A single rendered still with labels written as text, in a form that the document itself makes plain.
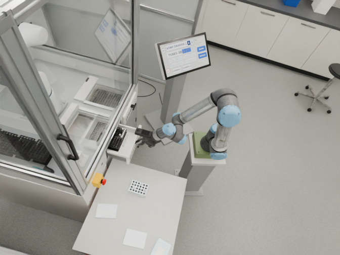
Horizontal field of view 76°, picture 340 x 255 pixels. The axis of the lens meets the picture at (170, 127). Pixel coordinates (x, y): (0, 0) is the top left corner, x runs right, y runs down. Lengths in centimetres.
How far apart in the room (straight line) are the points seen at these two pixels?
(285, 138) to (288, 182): 65
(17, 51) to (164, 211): 124
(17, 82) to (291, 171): 291
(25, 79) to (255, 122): 296
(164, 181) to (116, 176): 35
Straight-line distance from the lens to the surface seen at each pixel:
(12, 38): 65
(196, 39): 215
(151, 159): 255
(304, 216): 295
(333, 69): 382
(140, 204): 157
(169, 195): 161
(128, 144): 167
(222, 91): 127
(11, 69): 66
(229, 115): 118
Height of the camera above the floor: 227
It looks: 54 degrees down
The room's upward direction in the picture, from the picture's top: 13 degrees clockwise
